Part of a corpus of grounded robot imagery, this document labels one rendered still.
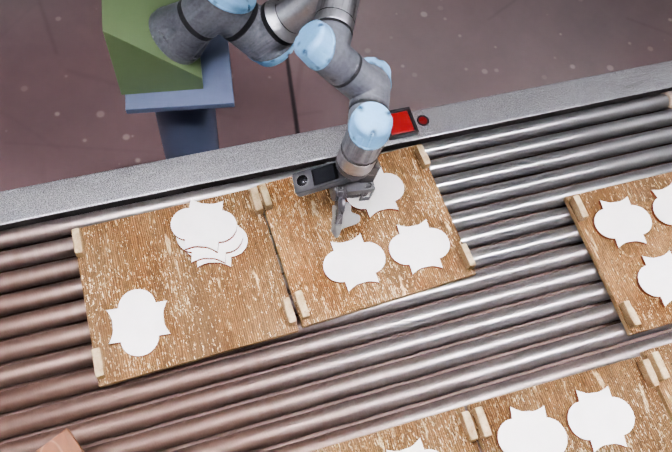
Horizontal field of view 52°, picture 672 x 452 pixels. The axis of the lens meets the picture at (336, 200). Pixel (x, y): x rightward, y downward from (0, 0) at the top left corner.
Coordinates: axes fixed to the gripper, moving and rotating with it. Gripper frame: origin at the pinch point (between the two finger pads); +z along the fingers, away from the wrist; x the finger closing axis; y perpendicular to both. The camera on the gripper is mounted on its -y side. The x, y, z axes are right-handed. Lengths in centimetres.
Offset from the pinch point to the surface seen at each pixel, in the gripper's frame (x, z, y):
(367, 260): -12.3, 3.8, 7.7
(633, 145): 7, 0, 84
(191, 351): -24.8, 8.7, -32.2
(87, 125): 95, 106, -55
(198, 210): 5.2, 5.4, -26.8
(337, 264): -12.0, 4.5, 1.0
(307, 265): -10.7, 6.1, -5.3
